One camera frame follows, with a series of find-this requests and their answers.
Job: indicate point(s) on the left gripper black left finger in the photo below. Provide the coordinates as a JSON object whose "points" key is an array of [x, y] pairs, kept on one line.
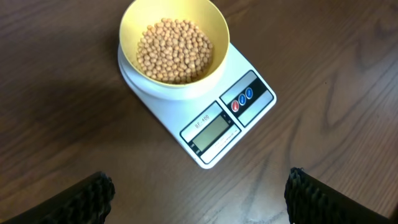
{"points": [[88, 201]]}

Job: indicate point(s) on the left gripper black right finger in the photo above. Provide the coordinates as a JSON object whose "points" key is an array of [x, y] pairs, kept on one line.
{"points": [[310, 201]]}

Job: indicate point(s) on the white digital kitchen scale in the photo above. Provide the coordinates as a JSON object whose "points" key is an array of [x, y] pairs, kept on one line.
{"points": [[207, 126]]}

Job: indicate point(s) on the soybeans in bowl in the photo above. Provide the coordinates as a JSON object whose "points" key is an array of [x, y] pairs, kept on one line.
{"points": [[174, 52]]}

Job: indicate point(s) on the yellow plastic bowl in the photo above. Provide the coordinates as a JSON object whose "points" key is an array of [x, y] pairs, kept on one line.
{"points": [[203, 13]]}

